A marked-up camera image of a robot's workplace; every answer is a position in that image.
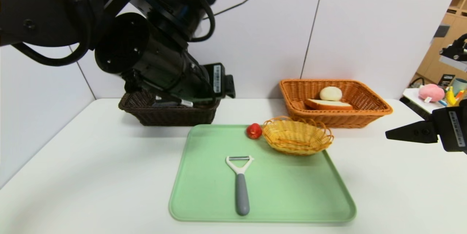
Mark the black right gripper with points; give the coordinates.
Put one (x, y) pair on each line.
(453, 129)

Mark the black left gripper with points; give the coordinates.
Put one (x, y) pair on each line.
(218, 78)

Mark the white bread slice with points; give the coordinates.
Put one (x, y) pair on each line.
(328, 105)

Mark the white bun with orange top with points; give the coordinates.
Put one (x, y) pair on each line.
(331, 93)

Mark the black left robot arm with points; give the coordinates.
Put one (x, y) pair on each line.
(43, 7)

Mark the large dark brown wicker basket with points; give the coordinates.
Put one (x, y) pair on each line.
(164, 117)

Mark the large orange wicker basket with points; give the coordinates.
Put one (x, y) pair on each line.
(335, 119)

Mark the small yellow wicker basket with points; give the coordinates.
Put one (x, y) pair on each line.
(297, 137)

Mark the white side table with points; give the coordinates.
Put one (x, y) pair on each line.
(414, 97)

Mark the pink plush toy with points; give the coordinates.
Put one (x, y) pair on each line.
(431, 92)

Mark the small red tomato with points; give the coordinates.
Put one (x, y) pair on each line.
(254, 131)

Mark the yellow banana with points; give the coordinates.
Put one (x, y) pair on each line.
(450, 96)

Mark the small black card box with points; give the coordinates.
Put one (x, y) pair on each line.
(446, 80)

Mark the teal cup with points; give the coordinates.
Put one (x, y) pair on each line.
(459, 86)

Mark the grey box on cabinet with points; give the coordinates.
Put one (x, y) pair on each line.
(441, 31)

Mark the light green plastic tray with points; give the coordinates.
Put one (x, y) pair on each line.
(270, 190)

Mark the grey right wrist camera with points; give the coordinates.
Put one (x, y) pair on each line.
(454, 63)

